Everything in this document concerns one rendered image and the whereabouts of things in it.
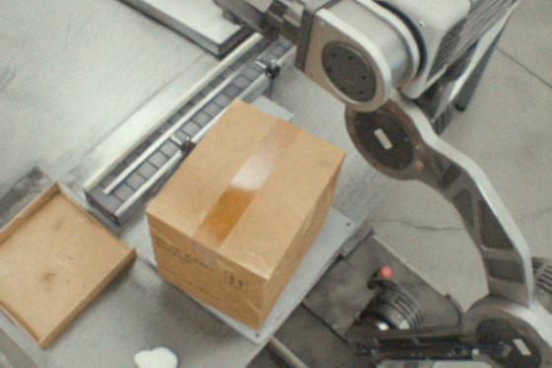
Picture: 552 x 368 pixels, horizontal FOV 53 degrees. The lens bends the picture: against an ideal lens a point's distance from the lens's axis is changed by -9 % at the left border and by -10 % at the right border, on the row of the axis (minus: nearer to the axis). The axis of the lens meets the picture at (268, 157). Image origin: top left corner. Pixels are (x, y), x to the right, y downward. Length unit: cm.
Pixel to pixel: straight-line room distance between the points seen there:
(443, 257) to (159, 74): 133
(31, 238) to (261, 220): 58
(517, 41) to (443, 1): 259
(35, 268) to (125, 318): 23
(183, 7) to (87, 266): 80
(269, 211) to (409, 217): 145
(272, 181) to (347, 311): 92
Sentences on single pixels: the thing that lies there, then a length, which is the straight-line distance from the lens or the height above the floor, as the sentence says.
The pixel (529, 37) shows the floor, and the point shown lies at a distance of 348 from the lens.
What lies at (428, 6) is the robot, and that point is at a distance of 81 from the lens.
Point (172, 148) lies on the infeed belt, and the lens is 140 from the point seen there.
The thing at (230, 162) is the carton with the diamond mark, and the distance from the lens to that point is 109.
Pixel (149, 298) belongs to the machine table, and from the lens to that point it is 128.
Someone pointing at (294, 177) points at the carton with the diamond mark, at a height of 112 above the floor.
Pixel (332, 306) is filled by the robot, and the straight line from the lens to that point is 191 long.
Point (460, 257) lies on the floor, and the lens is 242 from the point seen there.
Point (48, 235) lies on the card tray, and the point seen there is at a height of 83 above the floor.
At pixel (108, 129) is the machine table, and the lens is 152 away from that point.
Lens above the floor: 201
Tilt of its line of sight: 54 degrees down
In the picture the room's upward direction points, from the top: 8 degrees clockwise
